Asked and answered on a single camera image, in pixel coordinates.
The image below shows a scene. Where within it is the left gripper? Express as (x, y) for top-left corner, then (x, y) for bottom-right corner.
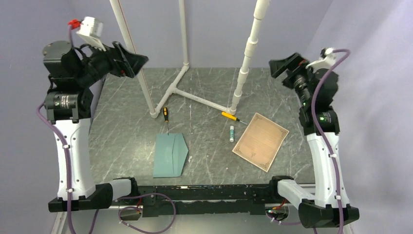
(75, 36), (149, 87)

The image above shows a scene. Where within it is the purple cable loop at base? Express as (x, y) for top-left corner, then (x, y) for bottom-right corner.
(89, 193), (177, 234)

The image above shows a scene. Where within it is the black orange screwdriver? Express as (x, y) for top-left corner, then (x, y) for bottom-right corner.
(163, 107), (169, 135)

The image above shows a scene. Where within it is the brown letter paper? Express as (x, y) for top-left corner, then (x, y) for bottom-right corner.
(232, 113), (289, 173)

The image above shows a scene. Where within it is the yellow screwdriver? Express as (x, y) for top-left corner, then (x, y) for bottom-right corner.
(221, 112), (248, 125)

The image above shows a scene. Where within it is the white PVC pipe frame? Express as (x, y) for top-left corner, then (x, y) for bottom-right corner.
(109, 0), (270, 119)

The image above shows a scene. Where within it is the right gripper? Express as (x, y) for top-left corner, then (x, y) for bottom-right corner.
(269, 53), (317, 106)

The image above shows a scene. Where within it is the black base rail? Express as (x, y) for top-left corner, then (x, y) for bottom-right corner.
(111, 183), (291, 217)

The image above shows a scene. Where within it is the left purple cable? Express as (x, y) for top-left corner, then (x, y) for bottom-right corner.
(36, 102), (75, 234)

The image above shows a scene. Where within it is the teal envelope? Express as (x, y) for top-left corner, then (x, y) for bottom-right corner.
(152, 133), (188, 178)

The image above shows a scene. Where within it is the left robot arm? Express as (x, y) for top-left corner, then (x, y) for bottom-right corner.
(42, 40), (149, 213)

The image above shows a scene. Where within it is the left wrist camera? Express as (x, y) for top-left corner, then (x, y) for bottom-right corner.
(68, 16), (106, 51)

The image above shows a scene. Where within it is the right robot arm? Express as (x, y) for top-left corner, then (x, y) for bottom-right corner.
(268, 49), (359, 234)

